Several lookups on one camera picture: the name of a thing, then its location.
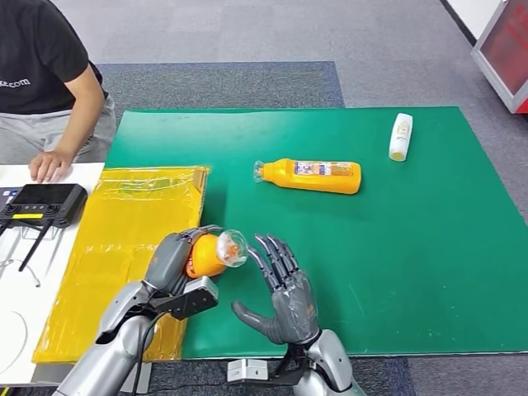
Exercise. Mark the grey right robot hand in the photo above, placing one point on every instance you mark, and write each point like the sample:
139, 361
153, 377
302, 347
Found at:
293, 306

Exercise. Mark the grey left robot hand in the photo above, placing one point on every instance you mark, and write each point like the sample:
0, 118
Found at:
167, 262

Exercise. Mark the orange bottle with plastic-wrapped cap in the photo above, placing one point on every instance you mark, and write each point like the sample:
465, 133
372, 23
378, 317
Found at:
206, 257
313, 177

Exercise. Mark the person's left forearm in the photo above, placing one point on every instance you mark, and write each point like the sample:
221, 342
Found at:
82, 112

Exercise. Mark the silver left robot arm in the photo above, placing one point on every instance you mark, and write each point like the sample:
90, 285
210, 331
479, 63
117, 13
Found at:
111, 350

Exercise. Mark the small white bottle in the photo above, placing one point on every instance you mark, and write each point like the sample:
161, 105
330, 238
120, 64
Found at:
400, 136

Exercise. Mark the yellow taped cardboard box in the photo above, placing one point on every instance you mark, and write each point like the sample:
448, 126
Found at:
115, 229

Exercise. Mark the green mat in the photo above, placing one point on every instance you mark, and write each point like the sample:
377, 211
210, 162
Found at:
412, 246

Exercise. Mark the black remote controller with antennas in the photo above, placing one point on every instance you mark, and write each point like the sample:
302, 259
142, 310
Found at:
45, 199

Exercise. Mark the person's left hand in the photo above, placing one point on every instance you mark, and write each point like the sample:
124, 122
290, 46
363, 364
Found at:
49, 165

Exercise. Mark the dark laptop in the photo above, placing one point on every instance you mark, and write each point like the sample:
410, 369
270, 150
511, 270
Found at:
7, 198

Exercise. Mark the person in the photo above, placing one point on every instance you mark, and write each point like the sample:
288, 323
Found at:
37, 49

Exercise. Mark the red panelled white cabinet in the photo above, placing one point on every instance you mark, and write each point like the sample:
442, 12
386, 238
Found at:
505, 52

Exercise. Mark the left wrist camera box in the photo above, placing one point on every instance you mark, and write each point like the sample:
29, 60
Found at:
194, 298

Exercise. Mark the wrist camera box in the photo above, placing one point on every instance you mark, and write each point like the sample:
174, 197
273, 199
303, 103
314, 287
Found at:
194, 298
251, 370

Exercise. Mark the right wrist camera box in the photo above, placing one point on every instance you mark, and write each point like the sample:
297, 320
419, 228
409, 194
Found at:
251, 370

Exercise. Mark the grey metal bracket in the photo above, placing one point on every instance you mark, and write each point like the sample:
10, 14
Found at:
142, 380

